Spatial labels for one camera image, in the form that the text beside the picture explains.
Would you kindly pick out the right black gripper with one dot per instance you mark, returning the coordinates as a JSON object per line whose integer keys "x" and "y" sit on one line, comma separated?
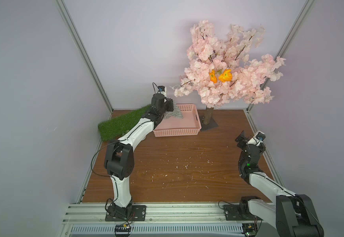
{"x": 242, "y": 140}

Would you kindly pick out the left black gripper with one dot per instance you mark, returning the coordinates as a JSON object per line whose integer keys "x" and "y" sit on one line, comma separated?
{"x": 168, "y": 105}

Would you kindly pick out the grey striped square dishcloth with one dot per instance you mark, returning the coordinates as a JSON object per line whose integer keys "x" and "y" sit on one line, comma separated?
{"x": 175, "y": 113}

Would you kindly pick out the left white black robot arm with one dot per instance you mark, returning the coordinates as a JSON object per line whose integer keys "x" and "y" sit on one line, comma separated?
{"x": 119, "y": 156}

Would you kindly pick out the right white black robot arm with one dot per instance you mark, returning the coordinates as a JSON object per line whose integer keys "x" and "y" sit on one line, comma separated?
{"x": 291, "y": 214}

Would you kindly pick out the pink plastic basket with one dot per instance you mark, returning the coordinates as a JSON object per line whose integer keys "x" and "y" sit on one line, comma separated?
{"x": 188, "y": 125}

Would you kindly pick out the green artificial grass mat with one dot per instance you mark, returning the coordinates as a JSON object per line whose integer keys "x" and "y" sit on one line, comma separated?
{"x": 121, "y": 124}

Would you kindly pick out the pink cherry blossom tree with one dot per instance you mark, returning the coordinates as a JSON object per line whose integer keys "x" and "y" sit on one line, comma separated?
{"x": 221, "y": 70}

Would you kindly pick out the right circuit board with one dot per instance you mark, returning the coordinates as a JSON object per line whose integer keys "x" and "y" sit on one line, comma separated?
{"x": 249, "y": 229}

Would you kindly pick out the circuit board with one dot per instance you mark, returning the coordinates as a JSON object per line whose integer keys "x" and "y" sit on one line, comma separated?
{"x": 249, "y": 229}
{"x": 123, "y": 230}

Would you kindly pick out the left circuit board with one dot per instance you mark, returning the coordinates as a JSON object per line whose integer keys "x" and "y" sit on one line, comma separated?
{"x": 123, "y": 230}

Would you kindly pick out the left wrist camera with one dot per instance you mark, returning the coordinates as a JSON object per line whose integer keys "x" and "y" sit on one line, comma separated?
{"x": 162, "y": 90}

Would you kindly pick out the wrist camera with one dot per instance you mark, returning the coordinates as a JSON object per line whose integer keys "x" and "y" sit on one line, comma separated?
{"x": 162, "y": 90}
{"x": 258, "y": 138}

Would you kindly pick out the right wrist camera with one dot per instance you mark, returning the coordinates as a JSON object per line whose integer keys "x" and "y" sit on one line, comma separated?
{"x": 258, "y": 138}

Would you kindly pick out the grey tree base plate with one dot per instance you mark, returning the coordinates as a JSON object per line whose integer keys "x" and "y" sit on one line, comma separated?
{"x": 211, "y": 125}

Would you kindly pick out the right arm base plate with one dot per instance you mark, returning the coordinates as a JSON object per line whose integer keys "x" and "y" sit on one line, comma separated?
{"x": 234, "y": 212}

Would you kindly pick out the left aluminium frame post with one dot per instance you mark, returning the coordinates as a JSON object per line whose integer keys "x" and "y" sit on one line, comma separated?
{"x": 62, "y": 8}

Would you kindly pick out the aluminium frame post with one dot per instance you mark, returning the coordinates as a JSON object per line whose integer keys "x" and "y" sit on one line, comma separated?
{"x": 295, "y": 28}
{"x": 62, "y": 8}

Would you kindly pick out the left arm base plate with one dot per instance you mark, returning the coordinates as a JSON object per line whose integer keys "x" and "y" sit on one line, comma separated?
{"x": 138, "y": 212}

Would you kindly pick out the aluminium mounting rail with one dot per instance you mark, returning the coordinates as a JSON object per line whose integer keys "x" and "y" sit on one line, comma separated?
{"x": 156, "y": 213}

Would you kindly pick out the right aluminium frame post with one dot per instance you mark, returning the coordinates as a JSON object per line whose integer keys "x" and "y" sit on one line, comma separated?
{"x": 295, "y": 28}

